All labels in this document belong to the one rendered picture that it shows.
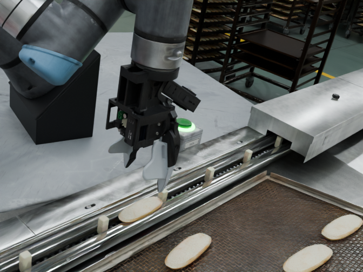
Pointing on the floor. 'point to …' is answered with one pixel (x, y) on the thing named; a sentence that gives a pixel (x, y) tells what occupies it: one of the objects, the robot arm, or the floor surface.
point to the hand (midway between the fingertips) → (146, 172)
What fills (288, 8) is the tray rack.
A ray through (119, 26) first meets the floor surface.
